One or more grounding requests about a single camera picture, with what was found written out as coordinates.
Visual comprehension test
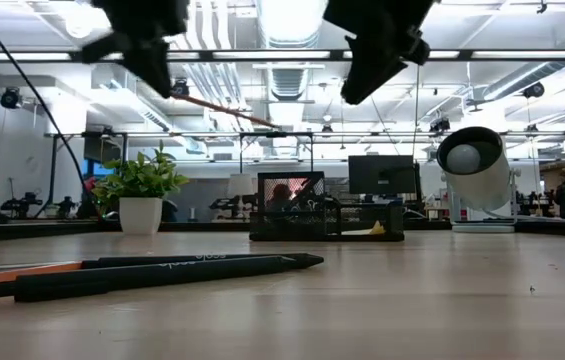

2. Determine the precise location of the black computer monitor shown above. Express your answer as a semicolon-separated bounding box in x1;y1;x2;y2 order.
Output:
348;155;419;196

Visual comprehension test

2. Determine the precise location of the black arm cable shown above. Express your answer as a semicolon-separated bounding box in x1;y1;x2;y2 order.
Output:
0;0;104;221

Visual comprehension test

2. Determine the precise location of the green plant in white pot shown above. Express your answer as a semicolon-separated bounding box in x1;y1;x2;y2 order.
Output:
92;141;189;236

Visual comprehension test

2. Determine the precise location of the silver ventilation duct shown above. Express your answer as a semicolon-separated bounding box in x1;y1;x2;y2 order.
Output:
256;0;327;50

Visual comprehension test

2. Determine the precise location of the black pen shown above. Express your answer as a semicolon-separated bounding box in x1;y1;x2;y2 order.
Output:
0;255;296;303
81;252;324;271

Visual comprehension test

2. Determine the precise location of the black aluminium rig frame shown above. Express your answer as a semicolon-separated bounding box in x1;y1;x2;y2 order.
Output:
0;48;565;245

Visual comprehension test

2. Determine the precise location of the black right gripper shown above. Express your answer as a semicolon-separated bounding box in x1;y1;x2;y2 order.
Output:
322;0;436;105

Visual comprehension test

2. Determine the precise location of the white table lamp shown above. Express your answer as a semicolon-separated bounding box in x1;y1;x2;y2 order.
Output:
226;173;256;199

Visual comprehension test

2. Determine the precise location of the yellow sticky note pad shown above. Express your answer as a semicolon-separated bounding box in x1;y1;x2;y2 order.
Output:
341;221;387;237

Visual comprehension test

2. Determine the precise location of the black mesh desk organizer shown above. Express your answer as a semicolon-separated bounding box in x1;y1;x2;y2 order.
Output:
249;171;406;243

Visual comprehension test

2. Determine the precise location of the white cylindrical spotlight lamp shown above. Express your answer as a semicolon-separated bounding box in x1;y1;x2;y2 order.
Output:
435;126;521;235

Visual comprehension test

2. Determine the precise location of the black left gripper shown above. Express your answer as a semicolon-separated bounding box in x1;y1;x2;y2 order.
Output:
81;0;191;99

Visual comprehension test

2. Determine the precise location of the black ceiling spotlight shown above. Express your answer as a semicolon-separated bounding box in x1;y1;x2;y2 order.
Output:
0;87;22;110
171;79;191;101
522;82;546;100

